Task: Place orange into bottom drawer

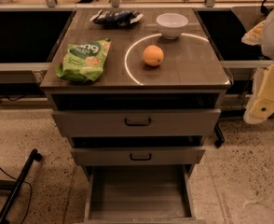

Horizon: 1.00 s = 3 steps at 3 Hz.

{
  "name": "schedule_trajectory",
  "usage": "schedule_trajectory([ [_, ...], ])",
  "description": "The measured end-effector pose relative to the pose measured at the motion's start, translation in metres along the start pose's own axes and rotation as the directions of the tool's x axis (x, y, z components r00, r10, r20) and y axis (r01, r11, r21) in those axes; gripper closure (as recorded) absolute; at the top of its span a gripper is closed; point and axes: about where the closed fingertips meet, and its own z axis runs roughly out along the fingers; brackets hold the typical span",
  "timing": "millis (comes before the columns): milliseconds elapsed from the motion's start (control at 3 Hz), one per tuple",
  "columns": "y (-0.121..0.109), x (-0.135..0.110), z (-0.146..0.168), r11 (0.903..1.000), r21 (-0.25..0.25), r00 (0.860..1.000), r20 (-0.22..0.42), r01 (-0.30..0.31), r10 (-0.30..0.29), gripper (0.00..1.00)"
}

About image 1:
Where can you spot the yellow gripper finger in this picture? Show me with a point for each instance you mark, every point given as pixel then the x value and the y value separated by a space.
pixel 261 103
pixel 254 36

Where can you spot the orange fruit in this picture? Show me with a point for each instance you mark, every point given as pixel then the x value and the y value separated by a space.
pixel 153 55

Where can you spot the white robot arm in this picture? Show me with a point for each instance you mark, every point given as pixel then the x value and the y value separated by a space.
pixel 267 43

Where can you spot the grey drawer cabinet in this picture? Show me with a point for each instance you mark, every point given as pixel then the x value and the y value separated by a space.
pixel 190 77

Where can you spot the top grey drawer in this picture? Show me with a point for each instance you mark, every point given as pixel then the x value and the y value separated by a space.
pixel 136 123

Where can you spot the grey drawer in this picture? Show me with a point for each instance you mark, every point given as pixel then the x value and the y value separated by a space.
pixel 136 123
pixel 137 156

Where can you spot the bottom open drawer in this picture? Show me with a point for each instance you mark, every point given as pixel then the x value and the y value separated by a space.
pixel 139 195

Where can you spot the middle grey drawer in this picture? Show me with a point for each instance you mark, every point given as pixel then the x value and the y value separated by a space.
pixel 137 156

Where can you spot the black headphones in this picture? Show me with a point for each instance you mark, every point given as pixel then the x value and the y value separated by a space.
pixel 266 7

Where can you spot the white ceramic bowl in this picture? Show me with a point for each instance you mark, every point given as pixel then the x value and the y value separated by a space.
pixel 171 25

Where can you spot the blue white chip bag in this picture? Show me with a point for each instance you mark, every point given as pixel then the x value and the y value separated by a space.
pixel 118 18

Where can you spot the green snack bag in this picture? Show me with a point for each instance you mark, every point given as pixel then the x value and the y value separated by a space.
pixel 84 62

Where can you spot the black stand leg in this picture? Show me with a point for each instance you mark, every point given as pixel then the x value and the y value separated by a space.
pixel 13 185

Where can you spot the black table frame leg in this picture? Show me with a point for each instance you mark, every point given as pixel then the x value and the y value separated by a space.
pixel 220 138

